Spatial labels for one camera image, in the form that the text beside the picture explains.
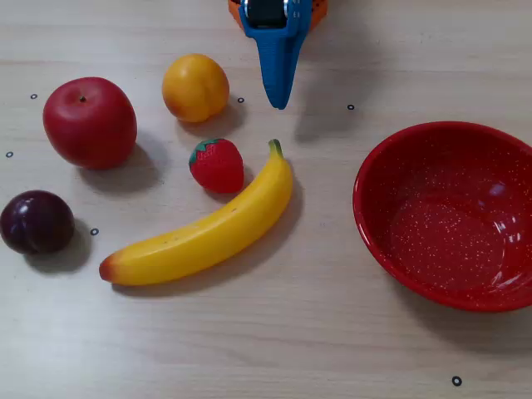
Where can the yellow toy banana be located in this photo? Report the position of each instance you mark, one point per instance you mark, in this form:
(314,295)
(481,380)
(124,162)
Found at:
(216,237)

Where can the red toy strawberry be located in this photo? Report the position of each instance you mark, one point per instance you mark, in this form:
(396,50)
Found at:
(218,166)

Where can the orange robot base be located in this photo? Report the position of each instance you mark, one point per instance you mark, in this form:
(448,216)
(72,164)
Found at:
(319,12)

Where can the dark purple toy plum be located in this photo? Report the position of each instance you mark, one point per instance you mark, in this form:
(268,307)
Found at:
(36,222)

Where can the yellow orange toy peach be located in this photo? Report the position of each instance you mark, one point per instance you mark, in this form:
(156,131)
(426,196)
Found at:
(194,88)

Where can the red toy apple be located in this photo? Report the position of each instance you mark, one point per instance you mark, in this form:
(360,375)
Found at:
(89,122)

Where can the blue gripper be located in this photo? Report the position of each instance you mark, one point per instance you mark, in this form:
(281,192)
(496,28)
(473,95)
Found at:
(278,46)

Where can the red speckled bowl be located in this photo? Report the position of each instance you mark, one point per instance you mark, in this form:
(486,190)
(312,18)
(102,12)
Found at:
(444,232)

